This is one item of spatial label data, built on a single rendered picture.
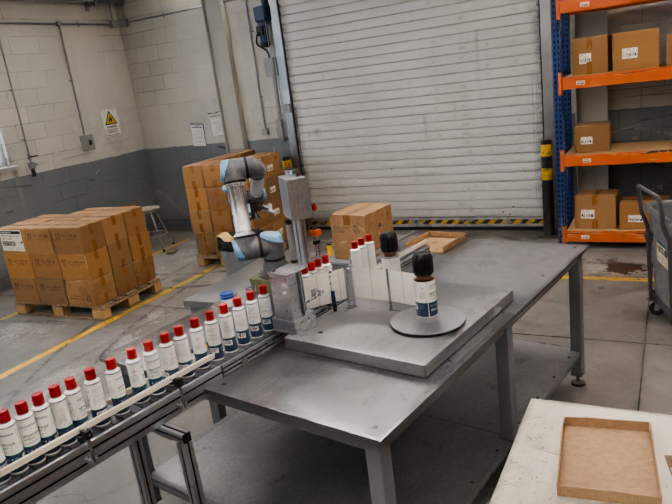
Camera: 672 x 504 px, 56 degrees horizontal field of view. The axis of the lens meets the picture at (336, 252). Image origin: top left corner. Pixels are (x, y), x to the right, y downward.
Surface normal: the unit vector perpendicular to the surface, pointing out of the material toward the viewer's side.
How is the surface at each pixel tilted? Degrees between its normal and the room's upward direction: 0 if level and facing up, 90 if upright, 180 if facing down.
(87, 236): 90
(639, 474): 0
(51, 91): 90
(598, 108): 90
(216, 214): 87
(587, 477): 0
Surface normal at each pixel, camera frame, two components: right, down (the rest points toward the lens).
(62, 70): 0.88, 0.02
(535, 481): -0.13, -0.95
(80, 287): -0.44, 0.26
